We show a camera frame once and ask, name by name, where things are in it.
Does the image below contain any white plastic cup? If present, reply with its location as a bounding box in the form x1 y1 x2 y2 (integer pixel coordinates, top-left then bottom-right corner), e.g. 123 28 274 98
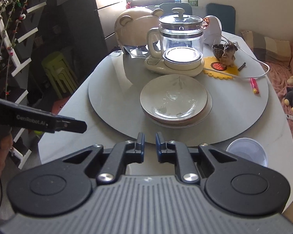
226 137 268 167

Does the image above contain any floral bowl orange rim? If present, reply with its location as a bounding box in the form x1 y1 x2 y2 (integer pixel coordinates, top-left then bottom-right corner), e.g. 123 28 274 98
143 92 213 128

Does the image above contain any green plastic stool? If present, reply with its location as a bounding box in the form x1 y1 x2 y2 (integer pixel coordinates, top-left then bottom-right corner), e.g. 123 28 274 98
42 51 78 99

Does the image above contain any small woven basket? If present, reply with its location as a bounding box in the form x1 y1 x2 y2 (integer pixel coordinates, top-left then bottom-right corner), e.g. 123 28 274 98
212 44 224 60

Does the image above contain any large floral plate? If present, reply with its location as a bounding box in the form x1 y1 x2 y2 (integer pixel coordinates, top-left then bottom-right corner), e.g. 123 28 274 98
140 74 207 121

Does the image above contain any teal chair back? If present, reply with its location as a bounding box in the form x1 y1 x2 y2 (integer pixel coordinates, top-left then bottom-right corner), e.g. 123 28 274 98
158 2 193 17

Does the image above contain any cream kettle base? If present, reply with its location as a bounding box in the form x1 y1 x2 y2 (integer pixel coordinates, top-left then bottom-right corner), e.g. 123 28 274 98
144 56 205 77

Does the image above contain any white power cable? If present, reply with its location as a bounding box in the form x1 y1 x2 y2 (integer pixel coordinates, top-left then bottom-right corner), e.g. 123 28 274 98
205 36 271 79

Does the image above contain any white remote control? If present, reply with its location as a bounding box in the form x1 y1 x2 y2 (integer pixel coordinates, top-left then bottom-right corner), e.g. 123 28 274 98
286 114 293 121

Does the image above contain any glass electric kettle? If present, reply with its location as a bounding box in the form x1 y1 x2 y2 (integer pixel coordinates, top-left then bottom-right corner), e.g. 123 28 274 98
146 7 206 66

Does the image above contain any pink blanket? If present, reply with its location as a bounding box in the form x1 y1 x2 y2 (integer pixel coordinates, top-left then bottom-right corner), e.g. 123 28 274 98
264 37 293 200

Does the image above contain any bear shaped cream container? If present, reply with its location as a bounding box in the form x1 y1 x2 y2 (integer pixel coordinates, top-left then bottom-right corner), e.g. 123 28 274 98
114 7 163 48

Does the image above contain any plaid cushion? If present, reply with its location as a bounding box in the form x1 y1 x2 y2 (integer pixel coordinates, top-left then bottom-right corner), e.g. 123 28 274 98
241 30 292 66

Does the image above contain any white ladder shelf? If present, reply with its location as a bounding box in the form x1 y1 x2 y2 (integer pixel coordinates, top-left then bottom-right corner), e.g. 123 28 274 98
0 0 57 170

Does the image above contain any brown dog figurine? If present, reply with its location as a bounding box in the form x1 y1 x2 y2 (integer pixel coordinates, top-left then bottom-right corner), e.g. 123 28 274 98
220 42 238 67

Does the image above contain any grey lazy susan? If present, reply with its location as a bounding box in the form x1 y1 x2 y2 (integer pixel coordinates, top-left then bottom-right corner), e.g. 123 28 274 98
88 52 269 146

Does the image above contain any red yellow marker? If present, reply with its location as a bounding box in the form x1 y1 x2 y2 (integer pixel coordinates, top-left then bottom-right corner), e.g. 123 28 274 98
250 78 259 94

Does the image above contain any yellow scalloped coaster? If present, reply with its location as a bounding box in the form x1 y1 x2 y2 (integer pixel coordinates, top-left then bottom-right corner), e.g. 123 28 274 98
203 57 239 80

